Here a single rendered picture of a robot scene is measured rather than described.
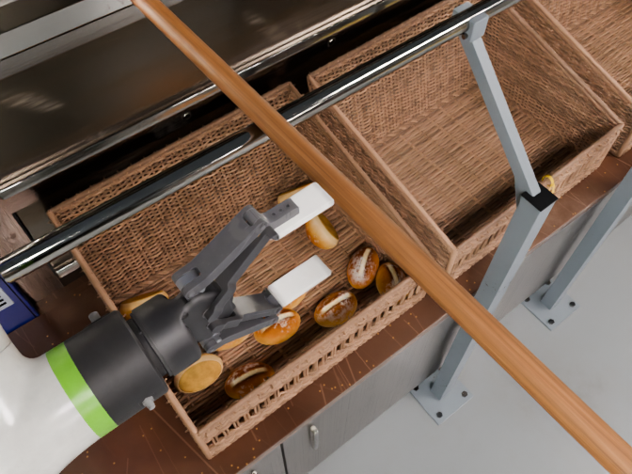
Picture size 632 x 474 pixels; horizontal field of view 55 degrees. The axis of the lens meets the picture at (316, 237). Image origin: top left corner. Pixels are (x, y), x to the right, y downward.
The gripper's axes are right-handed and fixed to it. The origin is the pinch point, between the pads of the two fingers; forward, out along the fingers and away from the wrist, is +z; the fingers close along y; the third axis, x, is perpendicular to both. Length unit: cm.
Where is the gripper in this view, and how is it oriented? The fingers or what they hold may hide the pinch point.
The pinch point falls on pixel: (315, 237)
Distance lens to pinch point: 64.2
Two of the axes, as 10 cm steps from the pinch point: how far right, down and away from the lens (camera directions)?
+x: 6.2, 6.6, -4.4
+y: 0.0, 5.5, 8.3
